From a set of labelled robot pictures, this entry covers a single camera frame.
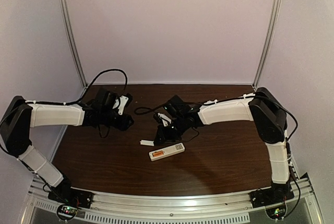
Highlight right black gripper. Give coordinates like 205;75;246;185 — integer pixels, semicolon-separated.
154;116;188;145

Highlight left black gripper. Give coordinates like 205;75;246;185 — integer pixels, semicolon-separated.
100;110;133;132

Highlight orange battery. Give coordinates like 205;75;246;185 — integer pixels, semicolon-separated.
152;151;164;158
152;150;164;157

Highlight white remote control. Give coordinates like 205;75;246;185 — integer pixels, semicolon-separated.
149;143;185;161

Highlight white battery cover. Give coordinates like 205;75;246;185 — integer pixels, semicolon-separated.
140;139;154;146

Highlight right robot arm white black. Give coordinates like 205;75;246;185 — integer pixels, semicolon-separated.
153;87;292;204

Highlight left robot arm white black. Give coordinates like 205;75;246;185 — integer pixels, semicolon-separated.
1;88;134;205

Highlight left round circuit board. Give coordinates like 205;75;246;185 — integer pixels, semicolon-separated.
56;204;78;221

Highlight round circuit board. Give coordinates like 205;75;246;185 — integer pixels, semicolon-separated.
56;204;78;221
265;204;287;221

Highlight right round circuit board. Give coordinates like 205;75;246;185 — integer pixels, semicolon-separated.
265;204;287;221

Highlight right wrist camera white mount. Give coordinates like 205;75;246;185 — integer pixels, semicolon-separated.
153;113;172;127

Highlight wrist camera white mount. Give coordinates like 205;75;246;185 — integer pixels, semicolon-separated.
113;93;133;115
153;113;172;127

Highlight right black camera cable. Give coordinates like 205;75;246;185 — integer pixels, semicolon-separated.
134;101;204;116

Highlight black camera cable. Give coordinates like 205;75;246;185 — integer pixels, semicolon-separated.
134;101;204;116
75;69;128;104

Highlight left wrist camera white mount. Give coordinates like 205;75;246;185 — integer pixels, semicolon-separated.
113;93;133;115

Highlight left black camera cable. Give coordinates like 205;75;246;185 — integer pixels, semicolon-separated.
75;69;128;104

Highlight front aluminium rail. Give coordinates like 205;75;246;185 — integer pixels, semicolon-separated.
19;178;324;223

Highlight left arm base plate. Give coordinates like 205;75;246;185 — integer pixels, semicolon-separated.
47;185;93;209

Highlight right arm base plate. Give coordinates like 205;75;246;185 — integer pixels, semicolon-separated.
249;188;294;208

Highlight left aluminium frame post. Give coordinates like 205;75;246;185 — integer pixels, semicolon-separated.
59;0;87;88

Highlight aluminium frame post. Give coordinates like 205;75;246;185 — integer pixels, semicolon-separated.
59;0;87;88
252;0;282;90

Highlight right aluminium frame post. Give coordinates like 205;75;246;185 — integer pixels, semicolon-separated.
252;0;282;90

